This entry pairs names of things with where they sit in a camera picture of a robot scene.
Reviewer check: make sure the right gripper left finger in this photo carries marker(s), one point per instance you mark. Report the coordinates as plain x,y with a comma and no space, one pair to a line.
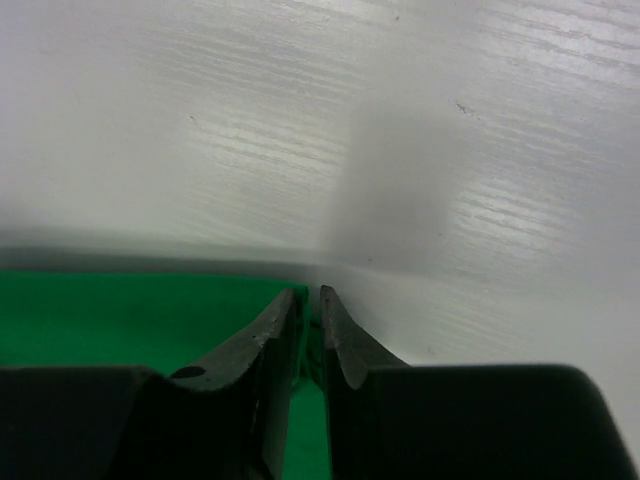
224,416

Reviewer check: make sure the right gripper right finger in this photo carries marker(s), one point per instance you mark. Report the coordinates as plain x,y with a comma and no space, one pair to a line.
390,420

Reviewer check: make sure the green t-shirt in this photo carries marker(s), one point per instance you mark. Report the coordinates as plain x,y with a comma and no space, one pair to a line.
163,322

